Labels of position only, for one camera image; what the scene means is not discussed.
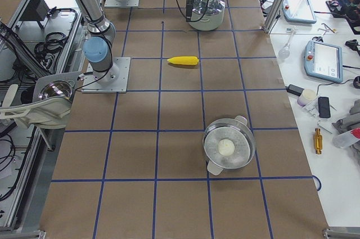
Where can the glass pot lid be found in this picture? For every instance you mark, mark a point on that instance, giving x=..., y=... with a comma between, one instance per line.
x=210, y=7

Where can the yellow corn cob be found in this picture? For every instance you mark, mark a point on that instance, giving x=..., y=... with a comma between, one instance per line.
x=183, y=61

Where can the pale green electric pot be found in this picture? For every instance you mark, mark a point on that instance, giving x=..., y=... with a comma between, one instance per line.
x=206, y=23

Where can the steel steamer pot with lid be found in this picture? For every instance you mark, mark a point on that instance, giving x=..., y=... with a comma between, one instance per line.
x=228, y=144

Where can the far teach pendant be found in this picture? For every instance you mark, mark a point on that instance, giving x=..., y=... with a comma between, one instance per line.
x=298, y=11

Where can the teach pendant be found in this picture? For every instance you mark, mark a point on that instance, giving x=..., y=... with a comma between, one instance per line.
x=323, y=61
x=298, y=11

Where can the near teach pendant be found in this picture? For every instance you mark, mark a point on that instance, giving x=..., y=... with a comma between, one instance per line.
x=323, y=61

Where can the black power adapter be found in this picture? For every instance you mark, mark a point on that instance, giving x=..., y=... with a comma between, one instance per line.
x=295, y=90

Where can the white paper cup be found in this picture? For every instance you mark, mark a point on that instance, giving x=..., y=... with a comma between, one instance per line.
x=306, y=97

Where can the black phone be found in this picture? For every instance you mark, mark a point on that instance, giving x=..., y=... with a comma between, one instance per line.
x=324, y=107

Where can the glass lid on tray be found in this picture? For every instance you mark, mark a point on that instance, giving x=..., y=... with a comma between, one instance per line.
x=57, y=88

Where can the brass fitting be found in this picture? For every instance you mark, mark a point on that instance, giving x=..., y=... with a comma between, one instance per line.
x=317, y=141

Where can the grey cloth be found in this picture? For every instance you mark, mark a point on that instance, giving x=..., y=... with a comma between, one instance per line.
x=349, y=122

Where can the clear bottle red cap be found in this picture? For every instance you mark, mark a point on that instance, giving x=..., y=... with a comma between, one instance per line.
x=346, y=139

